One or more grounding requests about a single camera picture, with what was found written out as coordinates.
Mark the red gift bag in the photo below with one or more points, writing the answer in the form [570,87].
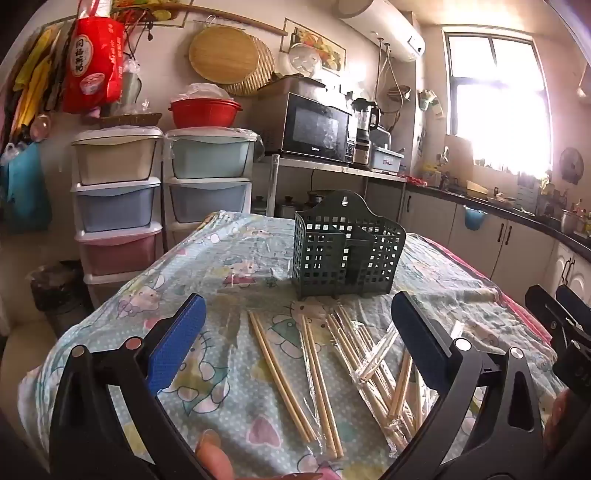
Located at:
[94,64]

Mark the white kitchen cabinets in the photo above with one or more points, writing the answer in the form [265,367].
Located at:
[489,240]

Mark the grey-blue dish box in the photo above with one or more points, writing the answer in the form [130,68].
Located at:
[387,159]

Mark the window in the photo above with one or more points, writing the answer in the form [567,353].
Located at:
[498,101]

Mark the round bamboo mat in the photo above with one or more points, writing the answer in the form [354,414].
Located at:
[263,69]

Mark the small round fan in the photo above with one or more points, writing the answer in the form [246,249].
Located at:
[571,166]

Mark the clear plastic food cover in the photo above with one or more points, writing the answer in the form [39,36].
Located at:
[304,57]

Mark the blue hanging cloth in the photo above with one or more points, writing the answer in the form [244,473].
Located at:
[25,189]

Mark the red plastic basin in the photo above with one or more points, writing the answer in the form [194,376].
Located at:
[205,115]

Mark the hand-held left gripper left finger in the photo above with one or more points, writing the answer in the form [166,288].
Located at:
[178,341]

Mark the bunch of wooden chopsticks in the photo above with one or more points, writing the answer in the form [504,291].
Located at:
[281,376]

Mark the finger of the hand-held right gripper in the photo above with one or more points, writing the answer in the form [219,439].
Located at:
[547,309]
[577,302]

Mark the blue hanging bin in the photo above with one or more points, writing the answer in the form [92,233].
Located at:
[475,218]

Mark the cartoon cat print tablecloth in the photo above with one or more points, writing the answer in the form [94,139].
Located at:
[240,258]

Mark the drawer tower with teal drawer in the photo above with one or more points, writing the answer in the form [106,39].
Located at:
[210,184]

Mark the metal kitchen shelf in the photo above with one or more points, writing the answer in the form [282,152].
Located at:
[323,166]

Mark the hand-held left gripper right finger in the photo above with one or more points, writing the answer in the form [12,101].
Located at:
[420,341]

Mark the black microwave oven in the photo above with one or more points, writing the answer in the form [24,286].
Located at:
[316,127]

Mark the pale cutting board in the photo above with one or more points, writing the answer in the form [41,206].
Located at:
[459,152]

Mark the long wooden pole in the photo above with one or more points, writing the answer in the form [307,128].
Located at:
[221,16]

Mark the drawer tower with cream drawer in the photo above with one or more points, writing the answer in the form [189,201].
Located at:
[115,184]

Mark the black trash bin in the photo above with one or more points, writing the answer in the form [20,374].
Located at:
[57,295]

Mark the plastic-wrapped white bowl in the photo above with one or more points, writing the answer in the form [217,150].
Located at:
[201,91]

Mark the yellow hanging cloth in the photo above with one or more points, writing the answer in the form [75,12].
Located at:
[34,78]

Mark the round bamboo board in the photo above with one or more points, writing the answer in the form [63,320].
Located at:
[224,55]

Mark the person's left hand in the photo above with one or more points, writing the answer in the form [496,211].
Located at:
[214,457]

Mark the green plastic utensil basket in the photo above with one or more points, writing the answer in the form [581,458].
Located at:
[323,249]

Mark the person's right hand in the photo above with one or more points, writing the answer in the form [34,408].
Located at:
[556,424]

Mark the white water heater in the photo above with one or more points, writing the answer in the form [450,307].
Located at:
[383,27]

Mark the black blender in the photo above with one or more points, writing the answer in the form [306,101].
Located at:
[365,129]

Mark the steel pot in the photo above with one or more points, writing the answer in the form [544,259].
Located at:
[317,197]

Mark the fruit wall poster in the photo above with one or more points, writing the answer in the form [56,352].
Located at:
[152,9]
[330,50]

